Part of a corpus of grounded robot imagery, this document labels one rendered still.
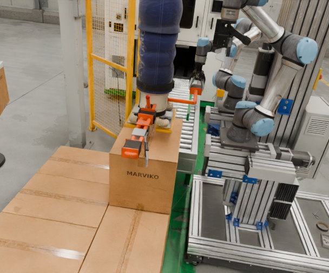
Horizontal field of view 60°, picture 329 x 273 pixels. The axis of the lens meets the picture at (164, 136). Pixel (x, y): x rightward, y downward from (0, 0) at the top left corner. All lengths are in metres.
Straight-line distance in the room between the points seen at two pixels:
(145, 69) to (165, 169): 0.59
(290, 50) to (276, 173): 0.67
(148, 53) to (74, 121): 1.88
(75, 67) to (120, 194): 1.65
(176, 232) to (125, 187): 0.88
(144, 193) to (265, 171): 0.73
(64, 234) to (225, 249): 1.10
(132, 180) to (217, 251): 0.85
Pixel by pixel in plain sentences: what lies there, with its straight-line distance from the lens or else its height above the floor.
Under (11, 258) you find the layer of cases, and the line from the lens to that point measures 1.75.
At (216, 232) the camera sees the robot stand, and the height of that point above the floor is 0.21.
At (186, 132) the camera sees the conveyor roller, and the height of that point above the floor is 0.54.
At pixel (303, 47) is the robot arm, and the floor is 1.63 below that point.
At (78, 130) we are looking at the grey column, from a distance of 3.37.
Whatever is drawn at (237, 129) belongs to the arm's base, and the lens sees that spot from 1.73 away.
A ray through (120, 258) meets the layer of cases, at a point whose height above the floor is 0.54.
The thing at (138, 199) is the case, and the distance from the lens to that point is 1.83.
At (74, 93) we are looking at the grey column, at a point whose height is 0.70.
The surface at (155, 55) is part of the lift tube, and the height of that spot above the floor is 1.48.
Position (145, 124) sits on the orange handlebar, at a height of 1.19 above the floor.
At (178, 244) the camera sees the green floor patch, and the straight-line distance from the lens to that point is 2.44.
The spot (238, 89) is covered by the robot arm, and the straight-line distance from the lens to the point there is 2.16.
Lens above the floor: 1.84
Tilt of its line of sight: 29 degrees down
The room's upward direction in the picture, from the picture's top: 6 degrees clockwise
